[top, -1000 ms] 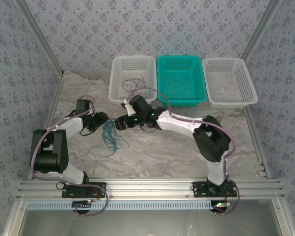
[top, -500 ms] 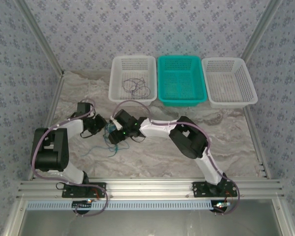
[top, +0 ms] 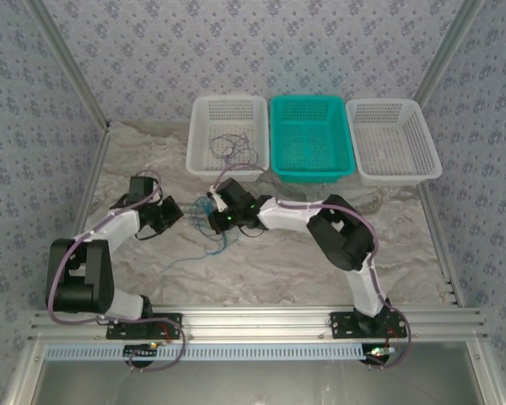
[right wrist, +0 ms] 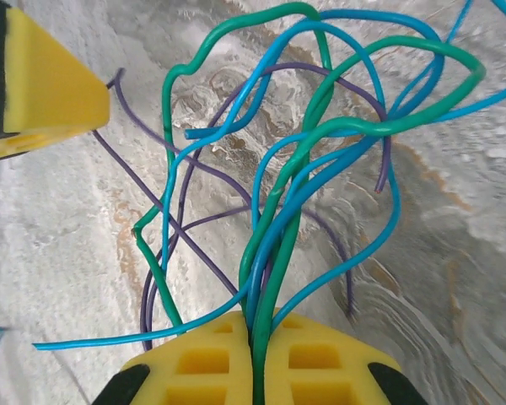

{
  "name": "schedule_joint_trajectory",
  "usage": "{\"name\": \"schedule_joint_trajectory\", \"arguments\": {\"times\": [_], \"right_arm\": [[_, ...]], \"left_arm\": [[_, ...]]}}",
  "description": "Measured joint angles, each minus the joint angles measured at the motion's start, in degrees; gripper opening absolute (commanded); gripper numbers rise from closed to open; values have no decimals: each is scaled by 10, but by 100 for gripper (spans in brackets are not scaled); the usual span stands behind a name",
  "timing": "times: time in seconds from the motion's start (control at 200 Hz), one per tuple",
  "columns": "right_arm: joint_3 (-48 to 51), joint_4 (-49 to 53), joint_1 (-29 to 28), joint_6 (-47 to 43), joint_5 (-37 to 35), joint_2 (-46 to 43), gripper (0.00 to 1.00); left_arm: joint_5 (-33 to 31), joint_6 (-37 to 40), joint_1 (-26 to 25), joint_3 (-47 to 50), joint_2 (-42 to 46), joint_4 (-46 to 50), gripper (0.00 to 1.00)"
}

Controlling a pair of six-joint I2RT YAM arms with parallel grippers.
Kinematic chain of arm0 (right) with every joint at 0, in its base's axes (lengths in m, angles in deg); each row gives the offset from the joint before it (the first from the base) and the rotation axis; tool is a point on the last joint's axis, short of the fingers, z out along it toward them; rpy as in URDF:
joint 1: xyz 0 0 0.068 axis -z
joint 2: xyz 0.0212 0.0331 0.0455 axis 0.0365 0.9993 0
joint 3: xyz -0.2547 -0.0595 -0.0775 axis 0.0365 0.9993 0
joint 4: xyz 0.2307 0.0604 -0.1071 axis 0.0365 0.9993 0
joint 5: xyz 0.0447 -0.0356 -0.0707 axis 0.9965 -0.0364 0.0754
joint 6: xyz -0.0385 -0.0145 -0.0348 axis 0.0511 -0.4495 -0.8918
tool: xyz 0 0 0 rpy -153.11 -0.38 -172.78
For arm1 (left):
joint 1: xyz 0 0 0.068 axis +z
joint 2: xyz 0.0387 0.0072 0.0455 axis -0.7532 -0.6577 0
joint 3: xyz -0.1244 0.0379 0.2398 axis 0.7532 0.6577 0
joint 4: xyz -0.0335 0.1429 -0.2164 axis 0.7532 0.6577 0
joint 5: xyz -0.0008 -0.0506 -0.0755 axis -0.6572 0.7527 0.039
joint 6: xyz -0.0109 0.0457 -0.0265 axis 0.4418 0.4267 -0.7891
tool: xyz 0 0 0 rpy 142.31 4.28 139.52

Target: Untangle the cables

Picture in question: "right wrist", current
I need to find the purple cable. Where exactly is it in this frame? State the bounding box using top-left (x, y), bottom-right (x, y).
top-left (91, 62), bottom-right (392, 354)

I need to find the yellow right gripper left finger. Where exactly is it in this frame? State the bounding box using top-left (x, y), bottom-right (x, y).
top-left (91, 310), bottom-right (254, 405)

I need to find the green cable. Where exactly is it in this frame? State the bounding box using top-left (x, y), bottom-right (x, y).
top-left (133, 2), bottom-right (487, 405)

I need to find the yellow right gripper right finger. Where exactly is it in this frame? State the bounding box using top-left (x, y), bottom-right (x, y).
top-left (263, 310), bottom-right (431, 405)

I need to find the light blue cable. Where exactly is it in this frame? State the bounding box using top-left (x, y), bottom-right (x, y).
top-left (32, 0), bottom-right (506, 351)

